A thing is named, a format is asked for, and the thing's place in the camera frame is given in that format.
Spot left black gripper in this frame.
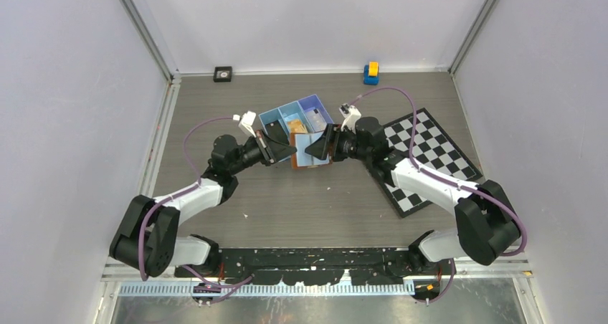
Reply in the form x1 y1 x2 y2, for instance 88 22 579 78
229 130 297 176

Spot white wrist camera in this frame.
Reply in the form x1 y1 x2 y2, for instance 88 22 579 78
232 110 257 137
339 103 361 132

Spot blue yellow toy block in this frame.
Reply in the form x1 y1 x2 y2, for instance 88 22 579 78
363 62 379 86

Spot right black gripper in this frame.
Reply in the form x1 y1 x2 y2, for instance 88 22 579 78
305 124 372 163

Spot black white checkerboard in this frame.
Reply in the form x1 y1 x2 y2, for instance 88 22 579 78
380 108 483 218

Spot blue three-compartment organizer box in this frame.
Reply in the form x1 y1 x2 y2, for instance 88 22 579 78
258 94 333 134

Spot small black square object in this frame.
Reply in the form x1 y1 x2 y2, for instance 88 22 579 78
213 66 233 83

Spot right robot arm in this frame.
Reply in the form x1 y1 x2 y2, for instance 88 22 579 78
305 117 527 274

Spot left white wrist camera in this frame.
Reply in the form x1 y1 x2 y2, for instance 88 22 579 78
232 110 257 137

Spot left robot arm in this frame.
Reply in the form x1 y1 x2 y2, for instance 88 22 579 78
109 130 297 280

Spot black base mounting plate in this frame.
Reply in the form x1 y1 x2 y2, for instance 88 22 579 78
175 247 451 286

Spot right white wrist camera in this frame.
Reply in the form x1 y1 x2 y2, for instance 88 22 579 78
339 103 361 132

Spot white item in box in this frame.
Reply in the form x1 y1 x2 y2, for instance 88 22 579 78
305 108 333 132

